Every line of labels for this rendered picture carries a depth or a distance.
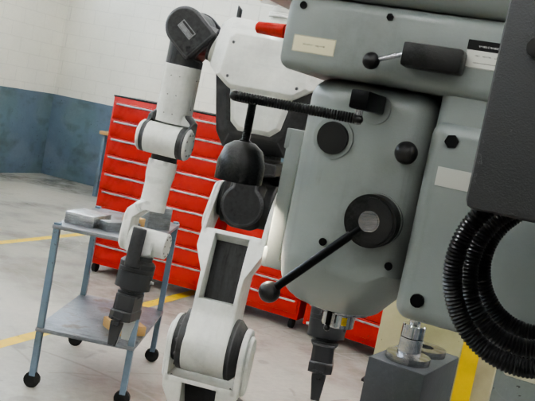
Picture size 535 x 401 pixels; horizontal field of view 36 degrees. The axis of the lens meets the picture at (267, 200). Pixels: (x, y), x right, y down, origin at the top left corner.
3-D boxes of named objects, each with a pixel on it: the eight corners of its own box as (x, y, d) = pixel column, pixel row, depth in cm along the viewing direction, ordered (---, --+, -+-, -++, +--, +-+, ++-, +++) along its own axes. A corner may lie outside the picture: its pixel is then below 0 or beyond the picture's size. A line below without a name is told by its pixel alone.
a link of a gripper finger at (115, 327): (105, 343, 202) (111, 318, 202) (118, 346, 202) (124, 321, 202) (103, 344, 200) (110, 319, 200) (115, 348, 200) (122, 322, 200)
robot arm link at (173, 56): (175, 64, 211) (186, 10, 209) (208, 72, 210) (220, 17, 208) (160, 60, 200) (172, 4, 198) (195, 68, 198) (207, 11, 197)
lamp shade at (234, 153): (218, 174, 128) (226, 135, 127) (264, 184, 127) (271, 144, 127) (209, 177, 121) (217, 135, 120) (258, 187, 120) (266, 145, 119)
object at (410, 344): (424, 357, 167) (430, 332, 166) (410, 359, 164) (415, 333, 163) (406, 349, 170) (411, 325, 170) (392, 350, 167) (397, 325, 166)
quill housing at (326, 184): (257, 298, 116) (302, 71, 112) (308, 282, 135) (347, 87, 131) (388, 336, 109) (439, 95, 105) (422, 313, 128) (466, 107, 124)
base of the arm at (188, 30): (173, 46, 213) (195, 6, 211) (215, 72, 211) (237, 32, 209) (154, 40, 198) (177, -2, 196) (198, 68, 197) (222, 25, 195)
